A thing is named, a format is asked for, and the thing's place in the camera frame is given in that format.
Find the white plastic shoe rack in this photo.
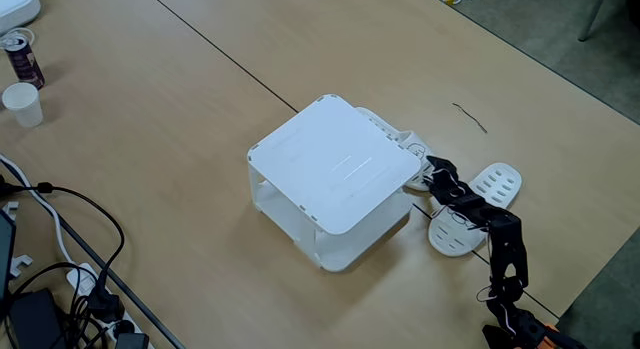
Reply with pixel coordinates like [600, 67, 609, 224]
[246, 93, 423, 274]

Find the black power brick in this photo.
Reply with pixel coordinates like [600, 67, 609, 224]
[7, 288, 66, 349]

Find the grey chair leg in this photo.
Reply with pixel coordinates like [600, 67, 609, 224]
[578, 0, 611, 43]

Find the black cable with ferrite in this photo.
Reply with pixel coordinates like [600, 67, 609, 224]
[0, 181, 126, 310]

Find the white paper cup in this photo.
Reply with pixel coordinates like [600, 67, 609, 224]
[1, 82, 45, 129]

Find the white slipper with dog print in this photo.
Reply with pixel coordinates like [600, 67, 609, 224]
[427, 162, 523, 258]
[355, 106, 447, 193]

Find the white rounded device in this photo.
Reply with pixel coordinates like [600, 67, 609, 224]
[0, 0, 42, 35]

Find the black plug adapter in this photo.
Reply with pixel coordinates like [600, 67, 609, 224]
[113, 319, 151, 349]

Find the black power plug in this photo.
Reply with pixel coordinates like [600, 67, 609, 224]
[87, 288, 126, 324]

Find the white power strip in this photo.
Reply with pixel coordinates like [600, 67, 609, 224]
[65, 262, 156, 349]

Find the thin dark wire piece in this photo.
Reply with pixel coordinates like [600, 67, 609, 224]
[451, 102, 489, 135]

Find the dark purple drink can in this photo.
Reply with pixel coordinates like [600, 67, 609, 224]
[3, 34, 46, 90]

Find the long white cable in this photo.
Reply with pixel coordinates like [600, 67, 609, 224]
[0, 153, 76, 266]

